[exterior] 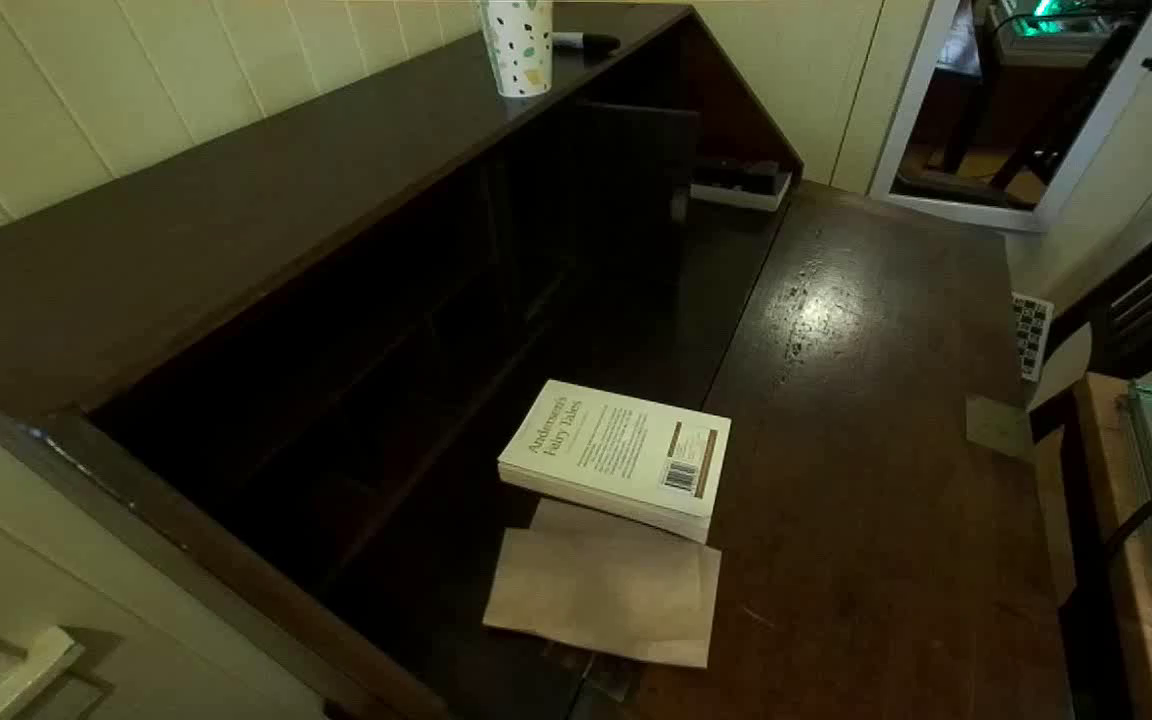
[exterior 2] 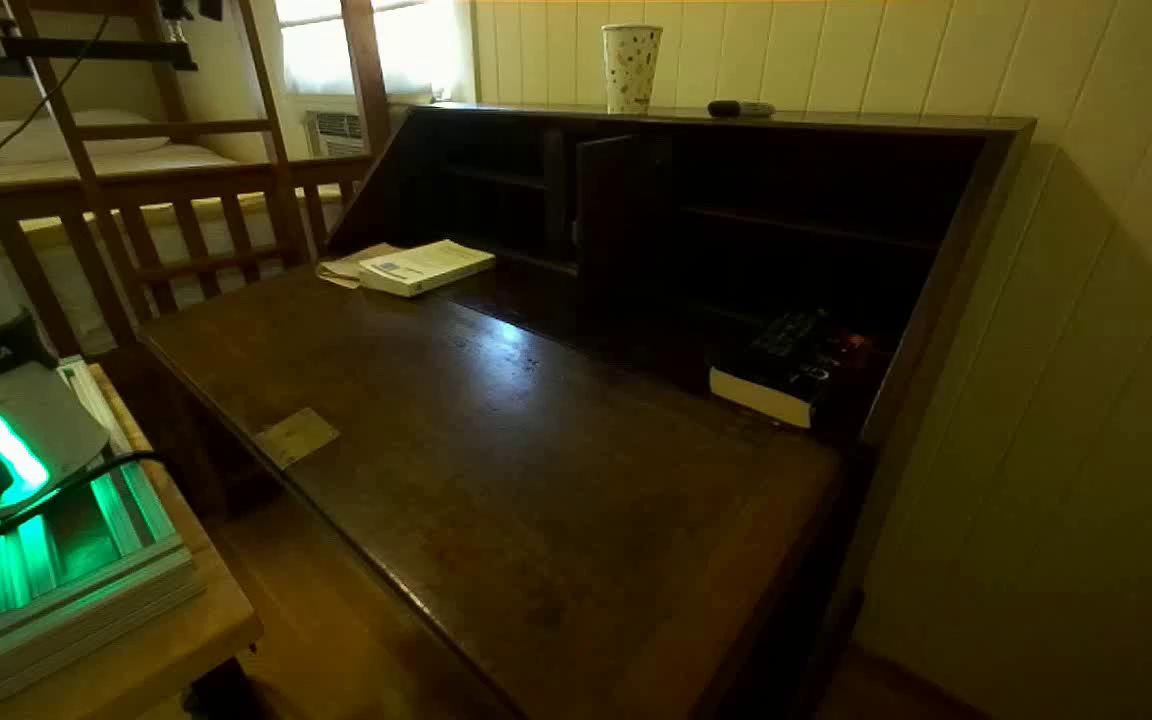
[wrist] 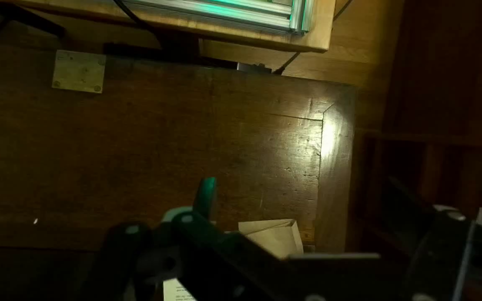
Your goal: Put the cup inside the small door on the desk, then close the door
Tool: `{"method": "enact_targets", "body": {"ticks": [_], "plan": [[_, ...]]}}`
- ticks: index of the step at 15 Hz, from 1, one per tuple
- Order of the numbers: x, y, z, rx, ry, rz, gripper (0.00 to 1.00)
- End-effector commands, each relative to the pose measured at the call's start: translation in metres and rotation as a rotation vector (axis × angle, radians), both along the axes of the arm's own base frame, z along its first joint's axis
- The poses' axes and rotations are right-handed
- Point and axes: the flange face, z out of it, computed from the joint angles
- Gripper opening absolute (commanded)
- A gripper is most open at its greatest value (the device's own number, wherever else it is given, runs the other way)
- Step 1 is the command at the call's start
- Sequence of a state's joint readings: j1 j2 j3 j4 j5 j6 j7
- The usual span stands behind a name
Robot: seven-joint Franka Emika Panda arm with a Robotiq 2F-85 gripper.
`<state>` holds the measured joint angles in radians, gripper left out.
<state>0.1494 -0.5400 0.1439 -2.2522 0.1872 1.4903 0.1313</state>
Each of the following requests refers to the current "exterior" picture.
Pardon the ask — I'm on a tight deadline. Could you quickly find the terrazzo print paper cup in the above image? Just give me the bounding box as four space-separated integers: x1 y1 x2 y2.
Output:
473 0 555 105

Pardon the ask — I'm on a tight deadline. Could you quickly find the dark wooden secretary desk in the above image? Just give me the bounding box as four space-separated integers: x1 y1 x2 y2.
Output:
0 0 1082 720

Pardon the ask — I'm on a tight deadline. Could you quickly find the white paperback book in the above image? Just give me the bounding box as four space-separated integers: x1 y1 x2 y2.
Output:
498 377 735 546

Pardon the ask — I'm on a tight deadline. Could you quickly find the brown paper envelope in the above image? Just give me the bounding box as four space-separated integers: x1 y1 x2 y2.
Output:
479 494 725 673

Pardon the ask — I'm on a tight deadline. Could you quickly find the black cover thick book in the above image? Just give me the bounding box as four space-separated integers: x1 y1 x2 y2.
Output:
689 154 798 215

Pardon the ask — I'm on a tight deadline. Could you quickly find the black marker pen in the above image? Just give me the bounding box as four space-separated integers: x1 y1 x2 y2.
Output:
549 27 624 58

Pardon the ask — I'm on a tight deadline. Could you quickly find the white perforated panel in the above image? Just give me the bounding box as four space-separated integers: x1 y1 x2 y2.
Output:
1009 290 1060 389

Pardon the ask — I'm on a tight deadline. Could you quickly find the light wooden side table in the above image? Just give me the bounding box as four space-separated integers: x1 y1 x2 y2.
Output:
1066 373 1152 720

